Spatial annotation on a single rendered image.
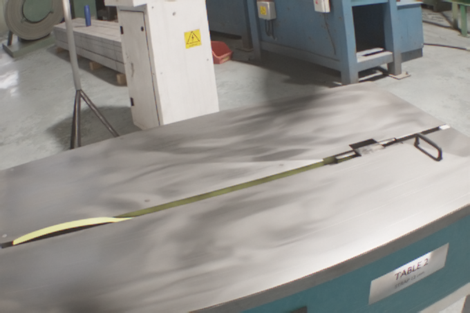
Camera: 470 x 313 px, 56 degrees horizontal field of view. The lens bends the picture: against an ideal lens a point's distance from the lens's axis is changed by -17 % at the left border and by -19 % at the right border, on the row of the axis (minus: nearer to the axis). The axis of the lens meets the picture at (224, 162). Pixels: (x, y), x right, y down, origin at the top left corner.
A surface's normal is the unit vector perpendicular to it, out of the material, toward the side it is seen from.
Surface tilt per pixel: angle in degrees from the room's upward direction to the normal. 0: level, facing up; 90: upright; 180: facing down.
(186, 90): 90
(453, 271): 90
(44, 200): 0
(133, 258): 0
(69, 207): 0
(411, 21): 90
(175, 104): 90
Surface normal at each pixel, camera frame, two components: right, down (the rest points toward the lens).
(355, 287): 0.32, 0.39
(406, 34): 0.54, 0.32
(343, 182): -0.11, -0.89
